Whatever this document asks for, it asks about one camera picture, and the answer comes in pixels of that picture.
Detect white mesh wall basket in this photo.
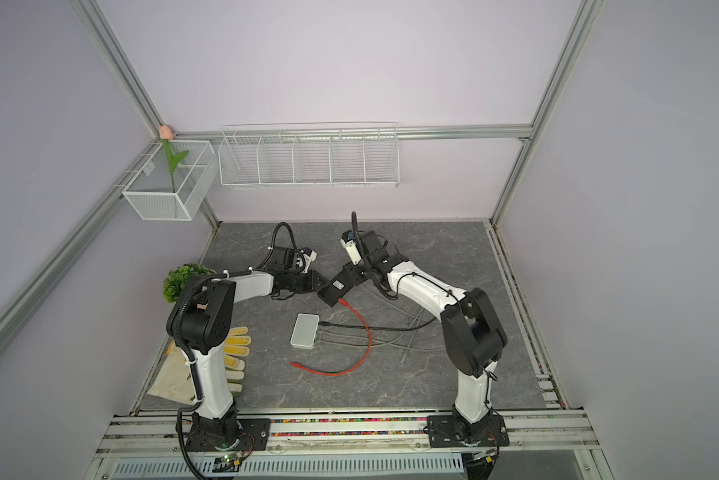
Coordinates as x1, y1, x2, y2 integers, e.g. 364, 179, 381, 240
123, 140, 220, 221

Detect white wire wall shelf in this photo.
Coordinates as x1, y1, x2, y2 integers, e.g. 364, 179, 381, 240
218, 122, 401, 188

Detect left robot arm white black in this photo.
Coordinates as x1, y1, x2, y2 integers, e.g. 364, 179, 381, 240
167, 247, 327, 452

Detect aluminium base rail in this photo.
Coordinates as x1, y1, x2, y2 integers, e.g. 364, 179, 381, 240
94, 409, 603, 458

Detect red ethernet cable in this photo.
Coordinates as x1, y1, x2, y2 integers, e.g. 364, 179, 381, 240
290, 298, 373, 378

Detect white network switch box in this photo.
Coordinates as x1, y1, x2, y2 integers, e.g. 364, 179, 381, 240
290, 313, 321, 350

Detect black cable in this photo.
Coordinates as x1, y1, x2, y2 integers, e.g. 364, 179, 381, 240
316, 317, 439, 334

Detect green potted plant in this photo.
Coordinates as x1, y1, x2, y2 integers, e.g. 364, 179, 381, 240
163, 263, 216, 303

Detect yellow white work glove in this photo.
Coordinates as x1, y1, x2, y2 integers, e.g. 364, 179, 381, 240
148, 326, 252, 404

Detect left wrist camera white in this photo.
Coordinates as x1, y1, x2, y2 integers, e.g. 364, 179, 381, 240
294, 247, 318, 274

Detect black network switch box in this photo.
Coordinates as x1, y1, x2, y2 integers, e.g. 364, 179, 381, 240
318, 280, 352, 307

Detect pink tulip artificial flower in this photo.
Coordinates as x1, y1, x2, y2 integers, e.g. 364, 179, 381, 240
159, 125, 189, 193

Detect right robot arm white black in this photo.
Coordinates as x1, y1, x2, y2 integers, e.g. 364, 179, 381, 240
318, 229, 509, 448

